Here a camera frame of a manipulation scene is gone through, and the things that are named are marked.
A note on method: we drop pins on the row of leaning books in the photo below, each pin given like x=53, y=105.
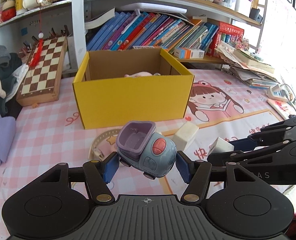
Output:
x=138, y=30

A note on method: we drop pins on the wooden chessboard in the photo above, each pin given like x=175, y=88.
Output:
x=43, y=70

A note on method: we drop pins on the blue purple toy car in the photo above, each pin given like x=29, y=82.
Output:
x=150, y=155

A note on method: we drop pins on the stack of papers and books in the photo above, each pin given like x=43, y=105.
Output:
x=250, y=70

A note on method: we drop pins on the red round doll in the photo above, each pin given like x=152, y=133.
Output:
x=8, y=12

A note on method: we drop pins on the red dictionary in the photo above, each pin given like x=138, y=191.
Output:
x=231, y=30

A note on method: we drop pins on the yellow cardboard box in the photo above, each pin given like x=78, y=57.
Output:
x=128, y=100

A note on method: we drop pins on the pink plush pig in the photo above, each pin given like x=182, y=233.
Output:
x=140, y=74

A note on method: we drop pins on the small orange box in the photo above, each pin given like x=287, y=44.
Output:
x=161, y=48

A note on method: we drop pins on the orange blue medicine box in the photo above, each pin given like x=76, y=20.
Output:
x=187, y=53

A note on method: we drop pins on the large white cube charger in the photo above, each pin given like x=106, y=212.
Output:
x=185, y=135

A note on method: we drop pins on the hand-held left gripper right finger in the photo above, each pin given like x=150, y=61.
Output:
x=184, y=168

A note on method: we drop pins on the white power strip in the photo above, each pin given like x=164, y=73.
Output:
x=277, y=93

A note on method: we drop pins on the lavender cloth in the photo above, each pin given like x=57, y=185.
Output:
x=0, y=137

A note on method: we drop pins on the white desk organiser container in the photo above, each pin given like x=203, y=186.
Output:
x=243, y=6

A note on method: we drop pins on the red tassel ornament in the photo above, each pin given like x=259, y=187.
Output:
x=36, y=55

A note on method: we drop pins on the pink white booklet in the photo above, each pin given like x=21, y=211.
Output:
x=281, y=108

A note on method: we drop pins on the pile of clothes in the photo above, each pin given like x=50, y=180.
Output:
x=3, y=80

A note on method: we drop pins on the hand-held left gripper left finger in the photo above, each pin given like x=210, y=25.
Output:
x=110, y=167

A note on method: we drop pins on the white wooden bookshelf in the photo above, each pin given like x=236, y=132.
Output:
x=75, y=17

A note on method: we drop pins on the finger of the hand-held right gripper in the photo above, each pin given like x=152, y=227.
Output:
x=282, y=127
x=250, y=155

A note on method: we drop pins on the small white plug charger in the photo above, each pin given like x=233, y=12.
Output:
x=220, y=146

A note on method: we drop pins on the small white labelled box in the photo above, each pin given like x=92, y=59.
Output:
x=143, y=47

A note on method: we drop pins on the pink checked desktop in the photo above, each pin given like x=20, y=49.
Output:
x=50, y=135

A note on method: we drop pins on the small black box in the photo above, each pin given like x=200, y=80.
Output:
x=256, y=14

